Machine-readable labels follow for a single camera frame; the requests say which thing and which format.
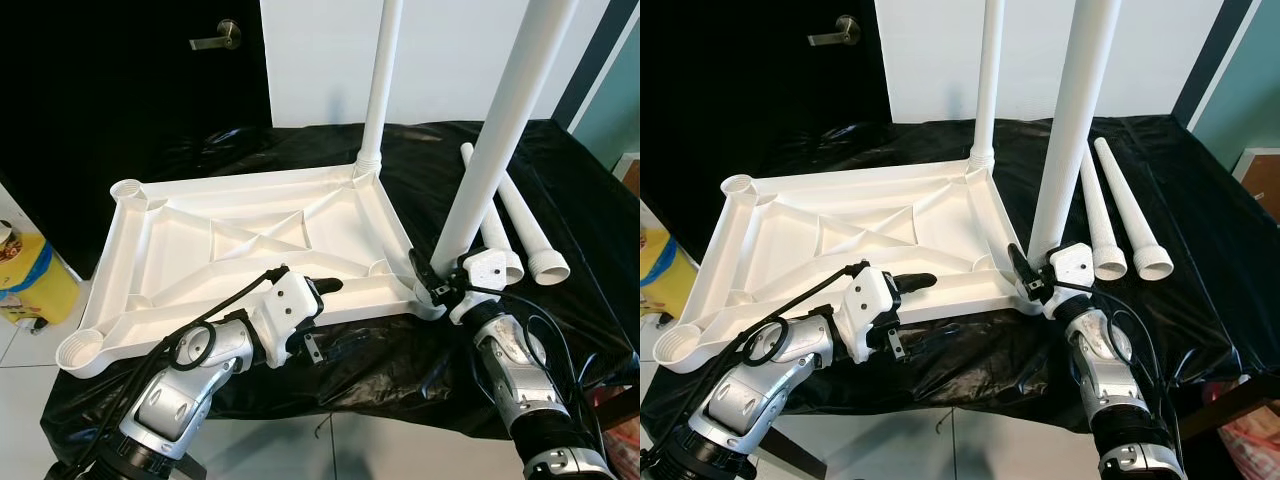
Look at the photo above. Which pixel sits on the brown cardboard box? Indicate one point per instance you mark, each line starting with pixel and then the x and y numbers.
pixel 628 172
pixel 1260 180

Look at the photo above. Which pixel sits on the dark grey door frame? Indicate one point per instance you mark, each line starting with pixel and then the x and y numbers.
pixel 600 60
pixel 1210 55

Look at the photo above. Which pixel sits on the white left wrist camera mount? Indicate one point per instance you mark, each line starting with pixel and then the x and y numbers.
pixel 870 305
pixel 285 310

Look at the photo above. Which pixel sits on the printed paper cup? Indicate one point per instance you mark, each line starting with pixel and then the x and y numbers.
pixel 8 242

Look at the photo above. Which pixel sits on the thin dark floor thread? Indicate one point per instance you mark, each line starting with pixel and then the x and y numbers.
pixel 318 425
pixel 942 425

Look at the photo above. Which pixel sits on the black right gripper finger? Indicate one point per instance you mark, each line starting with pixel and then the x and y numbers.
pixel 1018 265
pixel 420 268

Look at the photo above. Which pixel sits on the black door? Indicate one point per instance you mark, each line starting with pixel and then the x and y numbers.
pixel 730 100
pixel 100 100

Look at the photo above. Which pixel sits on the red patterned plastic bag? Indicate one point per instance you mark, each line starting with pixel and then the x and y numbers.
pixel 1255 445
pixel 625 445

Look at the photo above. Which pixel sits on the black plastic table cover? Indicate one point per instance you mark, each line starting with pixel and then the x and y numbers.
pixel 400 370
pixel 980 370

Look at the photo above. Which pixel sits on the dark brown wooden bar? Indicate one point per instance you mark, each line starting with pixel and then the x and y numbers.
pixel 1225 405
pixel 618 402

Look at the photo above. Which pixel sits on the white plastic children table top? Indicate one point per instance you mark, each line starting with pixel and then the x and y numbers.
pixel 200 220
pixel 800 220

